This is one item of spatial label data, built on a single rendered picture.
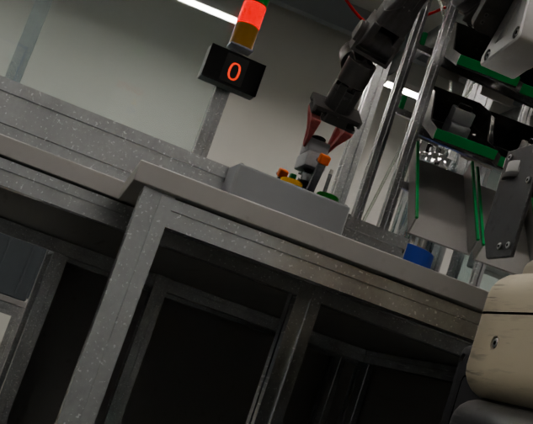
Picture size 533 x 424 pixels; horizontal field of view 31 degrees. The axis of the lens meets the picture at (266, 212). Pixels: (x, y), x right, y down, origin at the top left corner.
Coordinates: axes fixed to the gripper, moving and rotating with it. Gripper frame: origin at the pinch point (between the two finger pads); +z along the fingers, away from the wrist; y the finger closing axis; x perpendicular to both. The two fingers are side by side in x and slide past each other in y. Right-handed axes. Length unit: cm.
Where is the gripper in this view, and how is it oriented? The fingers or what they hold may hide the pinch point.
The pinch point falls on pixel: (316, 145)
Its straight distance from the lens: 189.7
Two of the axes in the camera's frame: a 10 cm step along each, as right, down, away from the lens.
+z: -4.3, 7.9, 4.4
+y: -9.0, -3.5, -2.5
